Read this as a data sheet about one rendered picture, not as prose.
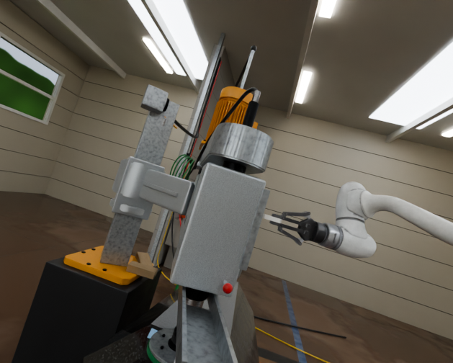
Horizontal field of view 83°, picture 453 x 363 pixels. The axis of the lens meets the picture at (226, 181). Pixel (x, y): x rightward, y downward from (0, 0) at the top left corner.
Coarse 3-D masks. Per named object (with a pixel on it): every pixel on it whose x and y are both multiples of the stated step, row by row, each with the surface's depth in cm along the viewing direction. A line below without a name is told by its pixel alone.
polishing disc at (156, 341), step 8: (168, 328) 101; (152, 336) 93; (160, 336) 95; (168, 336) 96; (152, 344) 89; (160, 344) 90; (168, 344) 91; (152, 352) 86; (160, 352) 86; (168, 352) 87; (152, 360) 84; (160, 360) 83; (168, 360) 84
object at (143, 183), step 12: (120, 168) 184; (132, 168) 179; (144, 168) 180; (120, 180) 181; (132, 180) 179; (144, 180) 180; (156, 180) 174; (168, 180) 168; (180, 180) 163; (120, 192) 179; (132, 192) 178; (144, 192) 178; (156, 192) 172; (168, 192) 165; (180, 192) 161; (192, 192) 161; (156, 204) 170; (168, 204) 164; (180, 204) 159
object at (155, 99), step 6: (150, 90) 177; (156, 90) 178; (162, 90) 180; (144, 96) 176; (150, 96) 177; (156, 96) 179; (162, 96) 180; (144, 102) 176; (150, 102) 177; (156, 102) 179; (162, 102) 180; (168, 102) 183; (144, 108) 186; (150, 108) 181; (156, 108) 179; (162, 108) 181
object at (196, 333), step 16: (208, 304) 90; (192, 320) 74; (208, 320) 77; (224, 320) 71; (176, 336) 64; (192, 336) 66; (208, 336) 68; (224, 336) 63; (176, 352) 57; (192, 352) 59; (208, 352) 61; (224, 352) 60
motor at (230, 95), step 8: (224, 88) 158; (232, 88) 154; (240, 88) 154; (224, 96) 156; (232, 96) 153; (240, 96) 153; (248, 96) 155; (224, 104) 155; (232, 104) 153; (240, 104) 155; (216, 112) 157; (224, 112) 154; (240, 112) 155; (216, 120) 155; (232, 120) 154; (240, 120) 155; (208, 136) 158; (200, 144) 155
